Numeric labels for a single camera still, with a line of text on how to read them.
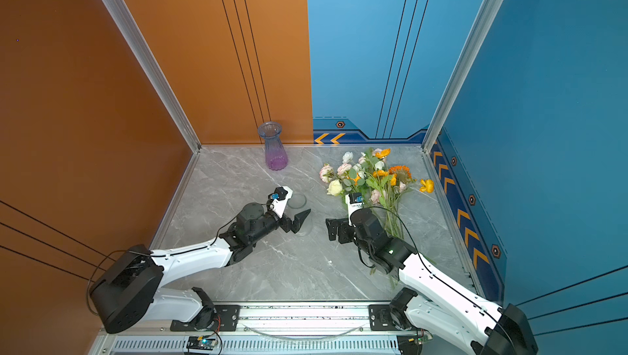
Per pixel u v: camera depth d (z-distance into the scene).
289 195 0.70
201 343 0.71
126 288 0.42
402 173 1.00
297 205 0.77
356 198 0.68
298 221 0.72
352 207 0.69
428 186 1.03
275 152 1.05
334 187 1.00
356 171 1.04
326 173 1.05
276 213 0.71
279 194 0.68
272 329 0.73
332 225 0.68
